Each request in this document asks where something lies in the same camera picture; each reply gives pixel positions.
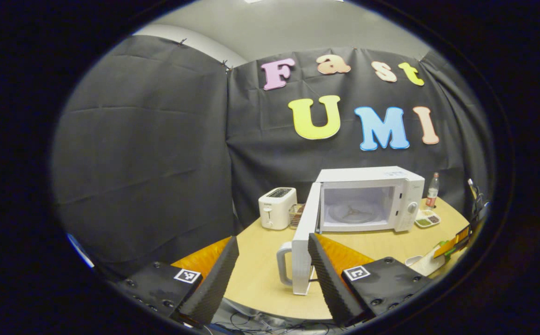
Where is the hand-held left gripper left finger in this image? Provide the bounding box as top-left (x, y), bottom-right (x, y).
top-left (114, 236), bottom-right (240, 326)

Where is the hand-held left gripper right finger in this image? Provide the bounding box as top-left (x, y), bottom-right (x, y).
top-left (308, 233), bottom-right (433, 325)

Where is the lettuce sandwich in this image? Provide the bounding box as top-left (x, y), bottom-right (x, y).
top-left (433, 240), bottom-right (456, 261)

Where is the white microwave oven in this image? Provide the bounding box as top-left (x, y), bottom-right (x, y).
top-left (277, 166), bottom-right (425, 296)

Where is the white divided dish of beans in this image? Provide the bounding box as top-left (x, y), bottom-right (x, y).
top-left (414, 209), bottom-right (441, 228)

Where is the white ribbed tray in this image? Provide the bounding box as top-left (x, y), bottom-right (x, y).
top-left (405, 247), bottom-right (448, 278)

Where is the clear red label water bottle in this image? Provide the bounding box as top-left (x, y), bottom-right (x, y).
top-left (426, 173), bottom-right (440, 208)

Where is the glass turntable plate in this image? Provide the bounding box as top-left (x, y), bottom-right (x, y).
top-left (328, 201), bottom-right (378, 225)

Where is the clear glass container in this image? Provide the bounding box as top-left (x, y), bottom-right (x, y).
top-left (288, 203), bottom-right (306, 229)

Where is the white toaster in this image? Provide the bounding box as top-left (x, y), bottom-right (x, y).
top-left (258, 187), bottom-right (298, 230)

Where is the black backdrop cloth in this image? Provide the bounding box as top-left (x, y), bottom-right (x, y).
top-left (51, 35), bottom-right (493, 280)

